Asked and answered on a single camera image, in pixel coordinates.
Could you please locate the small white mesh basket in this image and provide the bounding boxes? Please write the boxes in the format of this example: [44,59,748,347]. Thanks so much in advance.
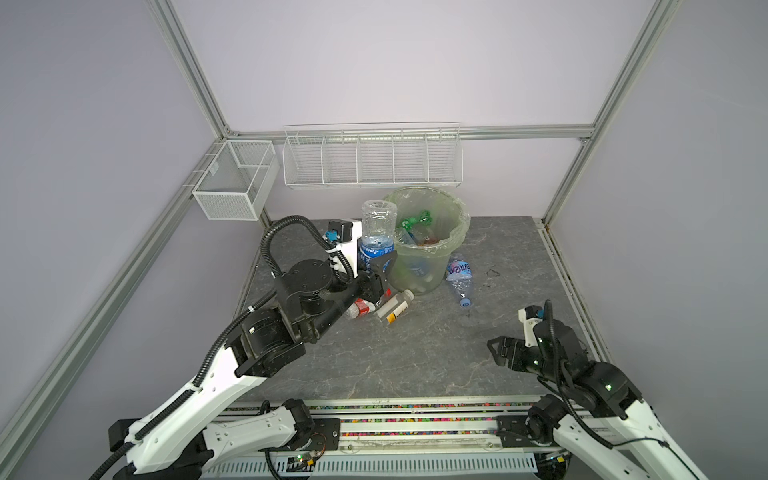
[193,140,279,221]

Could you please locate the clear bottle blue pink label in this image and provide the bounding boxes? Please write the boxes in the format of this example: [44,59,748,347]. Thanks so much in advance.
[446,255,473,308]

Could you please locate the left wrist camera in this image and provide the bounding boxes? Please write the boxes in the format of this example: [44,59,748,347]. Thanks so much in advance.
[325,219,362,278]

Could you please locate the green lined mesh waste bin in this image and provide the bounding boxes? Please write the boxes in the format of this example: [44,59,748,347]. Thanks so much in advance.
[384,186,471,296]

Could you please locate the red label clear bottle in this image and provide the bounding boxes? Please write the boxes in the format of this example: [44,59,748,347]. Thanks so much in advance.
[344,299,376,319]

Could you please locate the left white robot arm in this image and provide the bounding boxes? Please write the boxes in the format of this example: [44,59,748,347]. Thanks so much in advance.
[91,215,397,479]

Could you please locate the white yellow label bottle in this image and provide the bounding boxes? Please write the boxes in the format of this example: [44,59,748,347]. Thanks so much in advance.
[376,289,415,324]

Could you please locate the large clear bottle blue label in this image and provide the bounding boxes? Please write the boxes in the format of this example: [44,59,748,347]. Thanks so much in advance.
[358,200,398,270]

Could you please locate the long white wire shelf basket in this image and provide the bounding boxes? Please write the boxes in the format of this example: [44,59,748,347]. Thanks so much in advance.
[283,122,464,188]

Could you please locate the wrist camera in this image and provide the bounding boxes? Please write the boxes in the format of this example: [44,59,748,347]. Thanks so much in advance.
[518,305,544,348]
[325,219,362,278]

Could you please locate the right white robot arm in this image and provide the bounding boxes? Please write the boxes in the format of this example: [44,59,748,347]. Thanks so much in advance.
[487,301,706,479]

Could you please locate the green crushed plastic bottle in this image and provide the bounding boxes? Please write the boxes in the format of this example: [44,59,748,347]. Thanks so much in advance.
[400,210,433,231]

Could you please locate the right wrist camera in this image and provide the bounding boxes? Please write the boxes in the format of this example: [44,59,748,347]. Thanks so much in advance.
[518,305,544,348]

